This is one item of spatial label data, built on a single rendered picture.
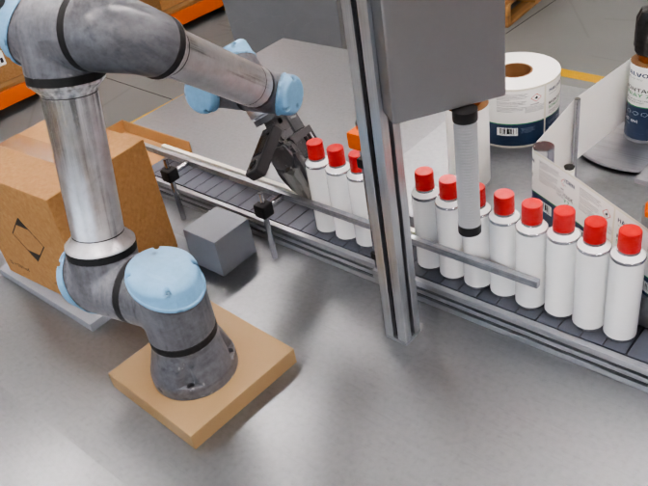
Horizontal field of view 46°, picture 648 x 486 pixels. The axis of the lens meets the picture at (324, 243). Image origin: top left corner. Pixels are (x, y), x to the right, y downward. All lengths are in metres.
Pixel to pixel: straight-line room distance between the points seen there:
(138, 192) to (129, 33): 0.55
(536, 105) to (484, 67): 0.69
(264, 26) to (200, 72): 2.51
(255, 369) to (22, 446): 0.41
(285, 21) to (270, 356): 2.48
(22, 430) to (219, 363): 0.37
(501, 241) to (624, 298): 0.21
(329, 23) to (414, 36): 2.52
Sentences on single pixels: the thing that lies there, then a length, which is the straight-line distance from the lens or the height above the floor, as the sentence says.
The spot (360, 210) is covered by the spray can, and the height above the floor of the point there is 0.97.
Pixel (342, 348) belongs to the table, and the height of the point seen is 0.83.
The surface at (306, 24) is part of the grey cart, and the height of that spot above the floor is 0.57.
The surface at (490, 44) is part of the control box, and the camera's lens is 1.07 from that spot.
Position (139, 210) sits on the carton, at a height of 0.99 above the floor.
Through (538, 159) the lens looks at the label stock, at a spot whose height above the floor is 1.05.
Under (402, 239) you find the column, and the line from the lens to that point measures 1.24.
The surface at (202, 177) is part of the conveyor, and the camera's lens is 1.86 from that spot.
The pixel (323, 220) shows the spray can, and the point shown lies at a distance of 1.55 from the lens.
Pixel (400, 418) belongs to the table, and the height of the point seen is 0.83.
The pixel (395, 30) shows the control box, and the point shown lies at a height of 1.42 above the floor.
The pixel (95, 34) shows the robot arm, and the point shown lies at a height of 1.46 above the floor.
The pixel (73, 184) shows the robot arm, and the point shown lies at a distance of 1.23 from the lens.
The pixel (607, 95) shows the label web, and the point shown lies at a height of 1.02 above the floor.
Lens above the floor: 1.78
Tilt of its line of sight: 36 degrees down
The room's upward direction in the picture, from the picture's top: 10 degrees counter-clockwise
